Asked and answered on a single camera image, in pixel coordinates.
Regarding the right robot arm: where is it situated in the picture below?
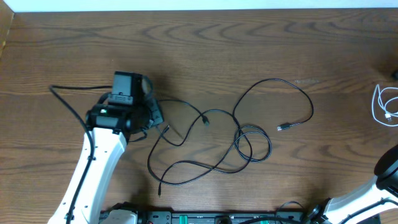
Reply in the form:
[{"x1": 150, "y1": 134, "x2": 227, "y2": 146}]
[{"x1": 305, "y1": 146, "x2": 397, "y2": 224}]

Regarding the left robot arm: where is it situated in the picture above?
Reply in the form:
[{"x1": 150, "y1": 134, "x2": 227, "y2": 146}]
[{"x1": 49, "y1": 72, "x2": 164, "y2": 224}]

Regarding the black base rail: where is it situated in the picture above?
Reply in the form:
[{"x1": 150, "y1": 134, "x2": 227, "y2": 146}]
[{"x1": 99, "y1": 201, "x2": 382, "y2": 224}]

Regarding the white cable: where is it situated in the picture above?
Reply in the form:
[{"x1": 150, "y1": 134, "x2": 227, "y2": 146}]
[{"x1": 371, "y1": 83, "x2": 398, "y2": 128}]

